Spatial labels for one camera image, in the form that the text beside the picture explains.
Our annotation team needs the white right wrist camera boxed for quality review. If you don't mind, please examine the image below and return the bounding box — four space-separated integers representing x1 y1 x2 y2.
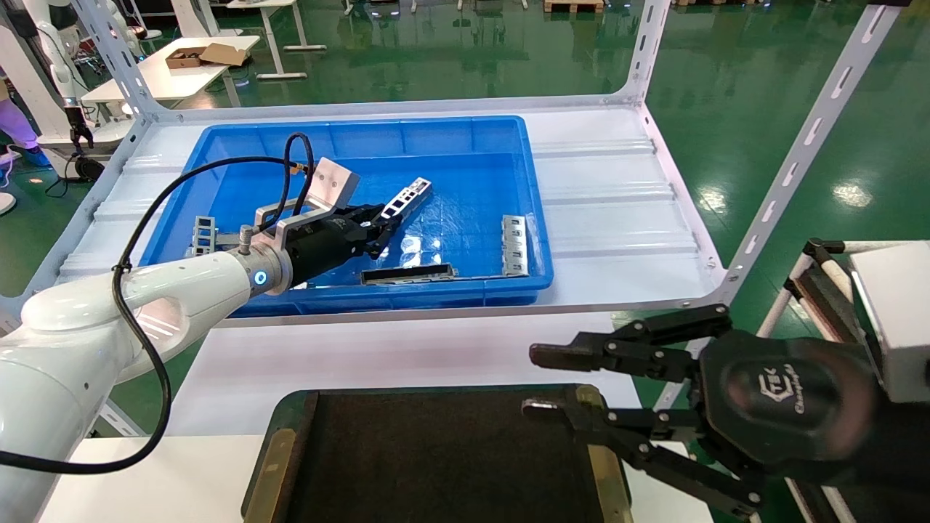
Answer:
848 241 930 405

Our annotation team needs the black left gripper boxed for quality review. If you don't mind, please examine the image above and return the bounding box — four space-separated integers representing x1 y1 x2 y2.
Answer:
282 203 400 288

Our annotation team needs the silver perforated metal part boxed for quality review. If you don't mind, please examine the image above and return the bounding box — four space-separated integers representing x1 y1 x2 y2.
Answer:
377 177 434 221

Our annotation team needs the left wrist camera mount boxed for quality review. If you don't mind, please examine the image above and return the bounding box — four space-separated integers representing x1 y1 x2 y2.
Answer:
253 157 362 243

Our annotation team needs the person in purple clothing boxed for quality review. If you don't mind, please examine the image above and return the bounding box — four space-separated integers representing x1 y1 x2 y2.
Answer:
0 76 52 170

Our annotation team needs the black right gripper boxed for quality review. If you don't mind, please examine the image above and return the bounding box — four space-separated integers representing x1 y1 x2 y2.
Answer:
522 303 884 519

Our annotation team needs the upright silver frame part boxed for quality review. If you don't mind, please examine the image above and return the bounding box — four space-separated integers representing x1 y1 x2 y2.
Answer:
190 214 219 257

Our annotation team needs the pipe cart with black shelves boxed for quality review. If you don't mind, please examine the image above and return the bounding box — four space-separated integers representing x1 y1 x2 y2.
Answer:
781 237 930 523

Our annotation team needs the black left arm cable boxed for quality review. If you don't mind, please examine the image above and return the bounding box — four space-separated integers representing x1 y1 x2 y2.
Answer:
0 131 318 477

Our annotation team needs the blue plastic bin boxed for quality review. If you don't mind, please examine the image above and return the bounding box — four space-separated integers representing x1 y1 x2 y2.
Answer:
137 115 555 319

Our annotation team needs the white table with cardboard box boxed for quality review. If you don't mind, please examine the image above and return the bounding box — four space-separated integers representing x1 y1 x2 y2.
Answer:
80 35 263 104

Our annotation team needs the white metal shelf rack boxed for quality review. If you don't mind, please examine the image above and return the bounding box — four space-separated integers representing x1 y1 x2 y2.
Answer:
0 0 903 438

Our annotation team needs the flat open cardboard box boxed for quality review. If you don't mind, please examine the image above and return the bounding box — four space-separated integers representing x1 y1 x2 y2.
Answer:
165 42 250 71

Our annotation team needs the silver slotted bracket part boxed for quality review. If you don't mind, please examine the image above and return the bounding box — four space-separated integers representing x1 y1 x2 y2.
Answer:
500 214 530 278

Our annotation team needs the black container with brass edges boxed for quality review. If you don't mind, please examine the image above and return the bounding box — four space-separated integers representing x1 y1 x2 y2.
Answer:
240 383 634 523

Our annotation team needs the silver part with black slot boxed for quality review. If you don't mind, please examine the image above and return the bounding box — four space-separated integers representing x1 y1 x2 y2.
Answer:
360 262 458 287

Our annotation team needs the white metal leg table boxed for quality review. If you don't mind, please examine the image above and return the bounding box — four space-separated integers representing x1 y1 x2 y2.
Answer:
225 0 328 81

